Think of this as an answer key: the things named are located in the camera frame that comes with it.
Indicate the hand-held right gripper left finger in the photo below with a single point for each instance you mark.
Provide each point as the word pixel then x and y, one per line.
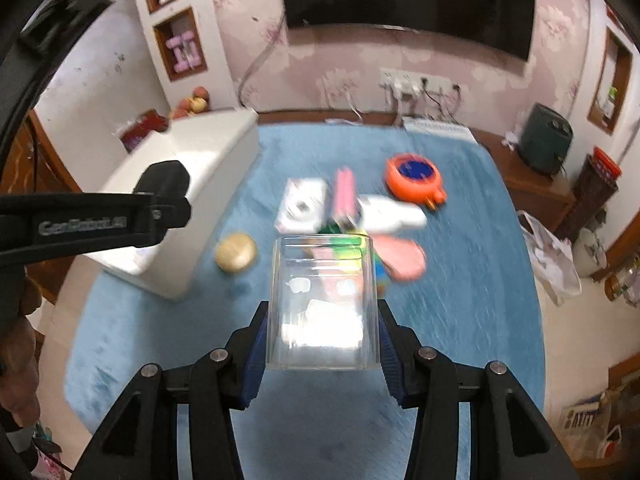
pixel 254 360

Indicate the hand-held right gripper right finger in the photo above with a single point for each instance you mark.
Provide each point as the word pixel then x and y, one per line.
pixel 391 360

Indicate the small green box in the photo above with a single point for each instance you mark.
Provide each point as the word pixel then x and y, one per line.
pixel 331 229

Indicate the green spray bottle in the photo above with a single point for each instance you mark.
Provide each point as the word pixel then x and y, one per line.
pixel 612 100

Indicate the white storage bin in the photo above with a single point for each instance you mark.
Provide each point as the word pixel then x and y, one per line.
pixel 210 145

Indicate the white flower pot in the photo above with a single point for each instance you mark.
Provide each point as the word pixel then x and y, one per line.
pixel 591 252

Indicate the clear plastic box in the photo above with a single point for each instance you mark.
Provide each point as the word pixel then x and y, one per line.
pixel 320 340

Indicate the pink dumbbell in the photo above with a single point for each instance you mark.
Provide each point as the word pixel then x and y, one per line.
pixel 192 49
pixel 176 54

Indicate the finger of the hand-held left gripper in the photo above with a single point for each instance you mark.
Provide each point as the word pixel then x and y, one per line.
pixel 170 195
pixel 65 15

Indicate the white plastic bag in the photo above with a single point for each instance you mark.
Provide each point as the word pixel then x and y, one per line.
pixel 552 265

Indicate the gold lid jar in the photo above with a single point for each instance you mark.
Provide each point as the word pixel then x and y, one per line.
pixel 235 252

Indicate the white wall socket strip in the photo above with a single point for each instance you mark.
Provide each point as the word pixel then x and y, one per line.
pixel 420 80

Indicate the red tissue box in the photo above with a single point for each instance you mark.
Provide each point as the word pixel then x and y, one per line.
pixel 142 130

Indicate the blue fluffy mat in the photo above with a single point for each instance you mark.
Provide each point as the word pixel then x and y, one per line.
pixel 475 285

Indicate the fruit basket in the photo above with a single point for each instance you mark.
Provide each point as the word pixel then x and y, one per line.
pixel 192 104

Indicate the amber bottle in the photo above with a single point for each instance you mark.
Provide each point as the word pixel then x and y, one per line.
pixel 622 280

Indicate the white set-top box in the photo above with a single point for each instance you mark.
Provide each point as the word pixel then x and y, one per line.
pixel 440 129

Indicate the orange round toy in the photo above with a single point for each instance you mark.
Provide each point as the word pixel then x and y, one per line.
pixel 412 175

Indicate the pink round case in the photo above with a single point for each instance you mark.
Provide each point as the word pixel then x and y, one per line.
pixel 402 257

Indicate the pink tube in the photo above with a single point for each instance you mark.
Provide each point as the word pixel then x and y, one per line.
pixel 344 195

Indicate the person's left hand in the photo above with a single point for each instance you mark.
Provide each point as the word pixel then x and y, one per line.
pixel 17 385

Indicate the wooden door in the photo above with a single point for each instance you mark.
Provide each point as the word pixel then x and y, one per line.
pixel 30 165

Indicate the dark vase with red lid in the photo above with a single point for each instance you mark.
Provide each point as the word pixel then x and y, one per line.
pixel 592 195

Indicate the dark green air fryer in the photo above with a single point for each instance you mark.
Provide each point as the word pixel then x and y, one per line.
pixel 545 140

